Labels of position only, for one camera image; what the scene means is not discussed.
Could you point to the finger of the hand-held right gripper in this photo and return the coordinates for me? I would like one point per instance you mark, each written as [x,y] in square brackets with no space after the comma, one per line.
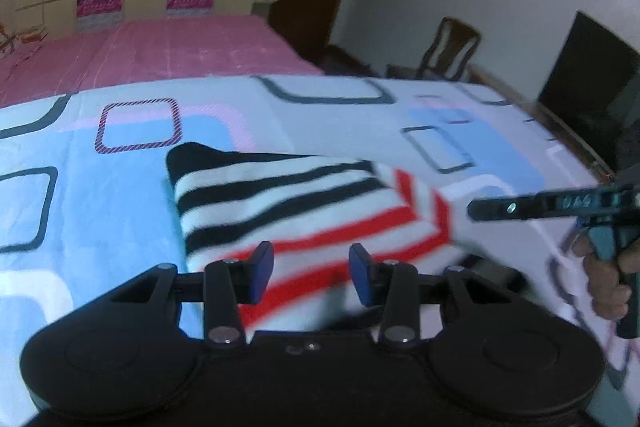
[530,208]

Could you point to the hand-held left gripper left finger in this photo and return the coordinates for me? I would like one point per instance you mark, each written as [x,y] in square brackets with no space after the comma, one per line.
[261,272]

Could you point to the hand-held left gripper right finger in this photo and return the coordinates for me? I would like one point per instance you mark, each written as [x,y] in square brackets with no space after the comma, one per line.
[360,276]

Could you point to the red black striped white sweater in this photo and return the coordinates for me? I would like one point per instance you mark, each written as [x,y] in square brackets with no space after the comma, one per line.
[300,207]

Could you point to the person's right hand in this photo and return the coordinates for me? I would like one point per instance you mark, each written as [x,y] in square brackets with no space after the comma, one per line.
[605,287]

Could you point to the black television screen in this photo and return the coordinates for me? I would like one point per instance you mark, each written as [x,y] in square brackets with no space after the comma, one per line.
[585,82]

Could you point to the dark wooden chair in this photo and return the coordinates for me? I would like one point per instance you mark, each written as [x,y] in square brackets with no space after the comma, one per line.
[452,49]

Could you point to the printed blue white blanket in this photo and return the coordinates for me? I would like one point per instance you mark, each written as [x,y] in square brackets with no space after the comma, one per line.
[100,187]

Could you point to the pink bed sheet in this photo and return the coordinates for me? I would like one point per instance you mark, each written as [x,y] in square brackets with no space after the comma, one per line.
[165,52]

